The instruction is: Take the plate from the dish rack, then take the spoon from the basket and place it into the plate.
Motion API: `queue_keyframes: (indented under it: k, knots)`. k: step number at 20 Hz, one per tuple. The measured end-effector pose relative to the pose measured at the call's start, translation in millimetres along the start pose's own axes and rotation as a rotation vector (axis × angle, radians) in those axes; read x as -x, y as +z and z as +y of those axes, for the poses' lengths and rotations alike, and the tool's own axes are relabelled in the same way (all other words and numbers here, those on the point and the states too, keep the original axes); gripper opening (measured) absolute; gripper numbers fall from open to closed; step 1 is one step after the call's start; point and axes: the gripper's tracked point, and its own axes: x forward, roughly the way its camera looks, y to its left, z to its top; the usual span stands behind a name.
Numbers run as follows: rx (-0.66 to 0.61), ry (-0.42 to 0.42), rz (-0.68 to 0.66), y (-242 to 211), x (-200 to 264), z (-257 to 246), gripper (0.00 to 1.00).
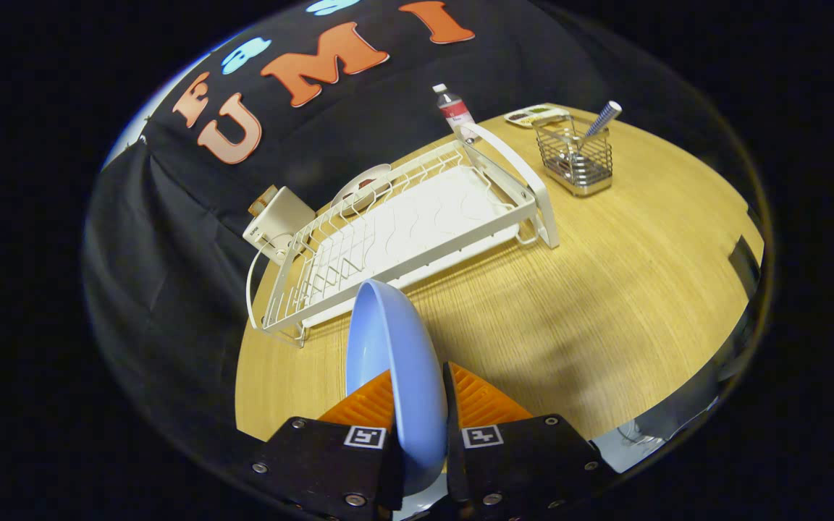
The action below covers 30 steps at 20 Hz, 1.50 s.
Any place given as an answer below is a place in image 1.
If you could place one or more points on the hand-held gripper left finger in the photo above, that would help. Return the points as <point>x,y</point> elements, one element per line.
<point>330,463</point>

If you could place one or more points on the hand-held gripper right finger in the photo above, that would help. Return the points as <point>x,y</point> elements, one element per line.
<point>451,427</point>

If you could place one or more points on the blue plate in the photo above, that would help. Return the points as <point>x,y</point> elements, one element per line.
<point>395,347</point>

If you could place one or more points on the white round dish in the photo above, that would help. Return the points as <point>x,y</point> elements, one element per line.
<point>359,177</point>

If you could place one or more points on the white divided dish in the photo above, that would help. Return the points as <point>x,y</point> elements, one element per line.
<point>525,119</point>

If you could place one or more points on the white toaster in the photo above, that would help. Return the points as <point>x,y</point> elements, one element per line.
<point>279,217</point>

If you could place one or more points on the black backdrop cloth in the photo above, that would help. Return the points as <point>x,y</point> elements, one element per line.
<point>171,253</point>

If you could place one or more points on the brown toast slice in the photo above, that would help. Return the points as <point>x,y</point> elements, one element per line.
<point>270,193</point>
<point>259,204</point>

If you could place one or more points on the red label plastic bottle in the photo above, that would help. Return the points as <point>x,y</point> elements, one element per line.
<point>453,108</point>

